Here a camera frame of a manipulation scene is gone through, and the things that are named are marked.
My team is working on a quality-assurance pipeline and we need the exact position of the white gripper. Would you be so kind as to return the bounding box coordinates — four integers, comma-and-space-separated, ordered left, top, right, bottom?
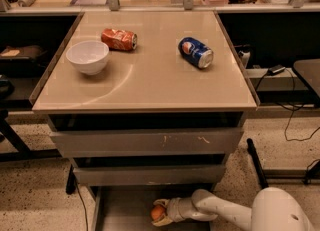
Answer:
152, 197, 198, 227

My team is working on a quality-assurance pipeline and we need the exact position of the orange fruit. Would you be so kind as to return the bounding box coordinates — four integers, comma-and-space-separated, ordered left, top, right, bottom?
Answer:
151, 205, 166, 221

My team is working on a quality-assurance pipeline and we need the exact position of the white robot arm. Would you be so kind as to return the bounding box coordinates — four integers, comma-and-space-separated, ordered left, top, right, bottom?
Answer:
150, 187, 315, 231

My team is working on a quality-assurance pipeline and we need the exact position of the middle grey drawer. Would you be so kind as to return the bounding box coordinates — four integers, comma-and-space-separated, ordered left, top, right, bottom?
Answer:
74, 165, 225, 186

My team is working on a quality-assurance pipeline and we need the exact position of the open bottom grey drawer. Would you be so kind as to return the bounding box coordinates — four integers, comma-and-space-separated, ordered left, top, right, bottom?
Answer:
90, 185, 210, 231

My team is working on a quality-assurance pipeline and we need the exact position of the top grey drawer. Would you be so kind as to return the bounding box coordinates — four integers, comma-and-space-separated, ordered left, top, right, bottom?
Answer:
51, 128, 243, 158

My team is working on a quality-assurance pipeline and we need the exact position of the grey drawer cabinet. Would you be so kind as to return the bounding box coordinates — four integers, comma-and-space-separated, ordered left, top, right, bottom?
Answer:
29, 10, 261, 231

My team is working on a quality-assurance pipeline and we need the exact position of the black floor bar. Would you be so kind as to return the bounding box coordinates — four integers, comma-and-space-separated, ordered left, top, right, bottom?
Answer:
247, 138, 268, 189

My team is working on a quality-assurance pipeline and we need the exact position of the blue Pepsi can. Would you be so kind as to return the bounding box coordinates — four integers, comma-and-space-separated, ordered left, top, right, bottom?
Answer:
178, 37, 214, 69

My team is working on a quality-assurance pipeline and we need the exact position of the white bowl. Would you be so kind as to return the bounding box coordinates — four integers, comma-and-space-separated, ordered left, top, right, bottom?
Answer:
66, 40, 109, 75

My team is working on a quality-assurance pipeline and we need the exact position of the black power adapter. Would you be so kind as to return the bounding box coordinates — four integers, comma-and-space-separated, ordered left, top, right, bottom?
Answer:
267, 65, 285, 76

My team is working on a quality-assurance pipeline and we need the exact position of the red crushed soda can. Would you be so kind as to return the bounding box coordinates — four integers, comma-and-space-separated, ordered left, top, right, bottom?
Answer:
101, 28, 137, 51

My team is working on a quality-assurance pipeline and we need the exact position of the black cable under cabinet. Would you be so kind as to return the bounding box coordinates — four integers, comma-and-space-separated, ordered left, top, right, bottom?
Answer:
75, 181, 90, 231

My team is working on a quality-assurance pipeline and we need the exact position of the black cable on floor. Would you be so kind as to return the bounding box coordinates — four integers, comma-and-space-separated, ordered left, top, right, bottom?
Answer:
254, 68, 320, 142

